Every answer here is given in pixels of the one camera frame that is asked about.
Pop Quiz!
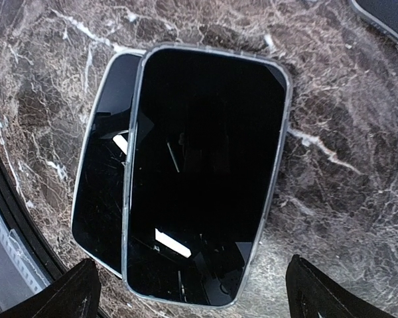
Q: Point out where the black phone grey case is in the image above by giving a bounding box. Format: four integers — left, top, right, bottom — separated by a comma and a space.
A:
121, 43, 293, 309

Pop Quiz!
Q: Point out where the white slotted cable duct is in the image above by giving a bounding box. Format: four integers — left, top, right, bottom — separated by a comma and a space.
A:
0, 215, 51, 312

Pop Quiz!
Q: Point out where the black phone white case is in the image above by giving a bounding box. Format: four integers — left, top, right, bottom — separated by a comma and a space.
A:
70, 49, 144, 277

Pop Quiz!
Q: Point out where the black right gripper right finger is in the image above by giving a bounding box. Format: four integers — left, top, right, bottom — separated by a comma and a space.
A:
286, 254, 391, 318

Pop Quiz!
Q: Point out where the black phone dark case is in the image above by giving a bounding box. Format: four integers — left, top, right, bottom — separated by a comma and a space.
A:
350, 0, 398, 43

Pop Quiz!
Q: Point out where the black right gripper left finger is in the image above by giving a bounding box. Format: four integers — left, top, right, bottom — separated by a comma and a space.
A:
0, 258, 101, 318

